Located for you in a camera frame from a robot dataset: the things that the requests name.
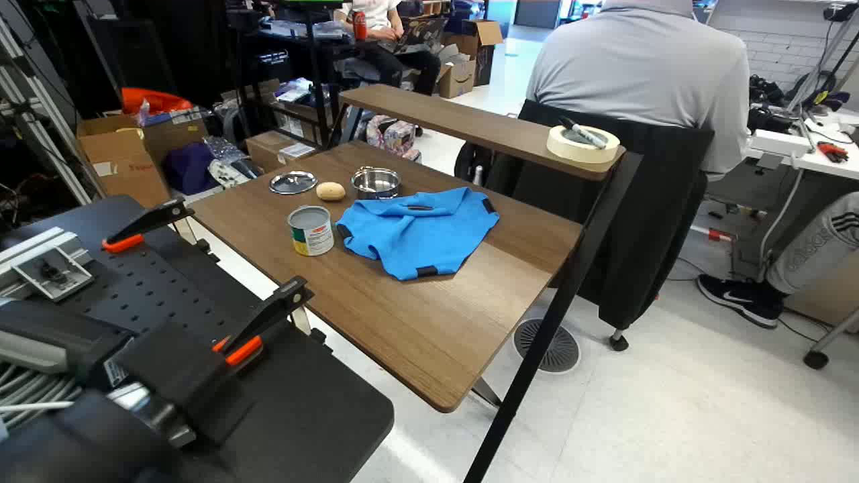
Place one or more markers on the blue towel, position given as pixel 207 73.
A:
pixel 416 234

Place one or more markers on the deep silver metal bowl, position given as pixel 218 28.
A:
pixel 377 181

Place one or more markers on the small beige round object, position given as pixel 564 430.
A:
pixel 332 191

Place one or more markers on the tin can with label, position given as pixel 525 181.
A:
pixel 310 233

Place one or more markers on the wooden raised shelf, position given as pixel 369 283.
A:
pixel 447 116

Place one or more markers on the black metal table leg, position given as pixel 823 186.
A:
pixel 573 277

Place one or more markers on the flat silver metal dish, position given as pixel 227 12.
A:
pixel 293 185

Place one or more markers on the round grey floor base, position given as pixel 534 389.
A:
pixel 559 354

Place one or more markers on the open background cardboard box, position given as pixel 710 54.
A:
pixel 461 68

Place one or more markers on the white tape roll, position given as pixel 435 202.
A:
pixel 584 146

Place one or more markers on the small closed cardboard box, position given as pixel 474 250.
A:
pixel 269 148

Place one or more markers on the large black orange clamp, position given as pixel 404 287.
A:
pixel 258 325

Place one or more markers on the office chair with black jacket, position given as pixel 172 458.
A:
pixel 644 215

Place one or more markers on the black perforated mounting board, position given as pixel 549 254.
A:
pixel 296 419

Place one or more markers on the person in grey shirt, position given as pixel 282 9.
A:
pixel 644 71

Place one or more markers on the small black orange clamp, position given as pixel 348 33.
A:
pixel 142 226

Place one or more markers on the orange plastic item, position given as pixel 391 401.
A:
pixel 151 97

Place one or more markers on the black sneaker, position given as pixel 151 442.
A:
pixel 741 300

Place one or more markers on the large open cardboard box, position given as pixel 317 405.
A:
pixel 125 163

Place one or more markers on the white desk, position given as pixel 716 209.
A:
pixel 806 152

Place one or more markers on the leg in grey trousers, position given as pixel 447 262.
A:
pixel 819 246

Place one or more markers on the red hand tool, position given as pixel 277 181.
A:
pixel 832 152

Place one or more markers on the silver metal bracket plate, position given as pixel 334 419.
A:
pixel 53 272

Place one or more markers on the aluminium frame profile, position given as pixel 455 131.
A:
pixel 40 126

